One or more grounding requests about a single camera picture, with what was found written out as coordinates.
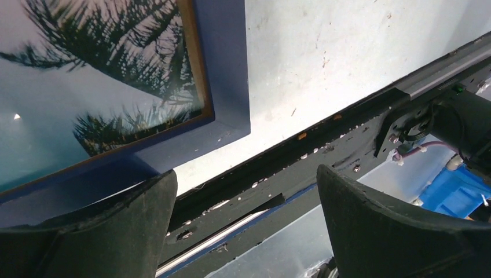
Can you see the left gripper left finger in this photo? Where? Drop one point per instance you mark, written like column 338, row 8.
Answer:
column 121, row 236

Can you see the blue plastic box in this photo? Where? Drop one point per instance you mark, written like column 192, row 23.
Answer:
column 455, row 193

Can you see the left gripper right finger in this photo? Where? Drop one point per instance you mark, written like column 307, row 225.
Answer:
column 373, row 234

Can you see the beach landscape photo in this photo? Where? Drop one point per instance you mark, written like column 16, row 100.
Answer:
column 82, row 78

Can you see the wooden picture frame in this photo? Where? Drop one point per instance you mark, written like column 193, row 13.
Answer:
column 219, row 30

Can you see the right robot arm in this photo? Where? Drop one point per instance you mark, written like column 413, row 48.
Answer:
column 456, row 116

